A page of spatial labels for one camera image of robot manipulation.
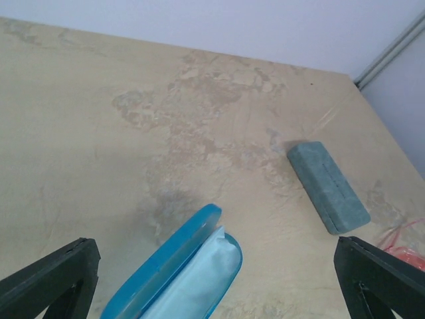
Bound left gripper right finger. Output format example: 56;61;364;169
333;237;424;318

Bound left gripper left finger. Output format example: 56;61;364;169
1;238;100;318

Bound red translucent sunglasses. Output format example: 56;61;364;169
377;217;424;271

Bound blue hard glasses case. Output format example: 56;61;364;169
101;204;243;318

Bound grey-blue teal-lined glasses case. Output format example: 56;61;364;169
287;142;371;235

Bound blue cleaning cloth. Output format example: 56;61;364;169
142;226;242;318

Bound right aluminium frame post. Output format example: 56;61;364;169
353;10;424;90

